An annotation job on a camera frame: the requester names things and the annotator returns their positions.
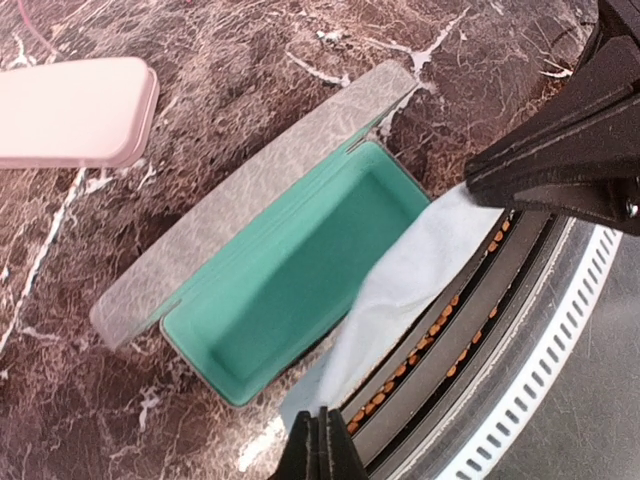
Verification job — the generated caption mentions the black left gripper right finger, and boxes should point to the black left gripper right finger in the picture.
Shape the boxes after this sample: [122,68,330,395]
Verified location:
[319,407,368,480]

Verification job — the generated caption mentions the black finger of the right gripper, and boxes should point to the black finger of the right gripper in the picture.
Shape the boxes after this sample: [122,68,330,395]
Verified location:
[465,36,639,235]

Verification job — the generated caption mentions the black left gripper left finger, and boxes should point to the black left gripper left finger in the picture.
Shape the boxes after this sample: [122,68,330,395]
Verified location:
[272,411,320,480]

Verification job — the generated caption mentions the light blue cloth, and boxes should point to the light blue cloth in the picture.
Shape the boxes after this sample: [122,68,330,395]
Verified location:
[280,184,504,430]

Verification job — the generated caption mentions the grey glasses case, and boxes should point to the grey glasses case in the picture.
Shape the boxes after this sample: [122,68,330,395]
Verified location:
[90,61,429,407]

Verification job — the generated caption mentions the pink glasses case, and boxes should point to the pink glasses case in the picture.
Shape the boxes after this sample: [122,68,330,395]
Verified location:
[1,57,160,169]

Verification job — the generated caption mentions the white slotted cable duct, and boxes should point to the white slotted cable duct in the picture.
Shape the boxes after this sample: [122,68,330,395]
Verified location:
[439,226,622,479]

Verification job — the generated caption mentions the clear frame dark-lens sunglasses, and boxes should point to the clear frame dark-lens sunglasses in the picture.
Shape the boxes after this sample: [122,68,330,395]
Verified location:
[14,0,61,56]

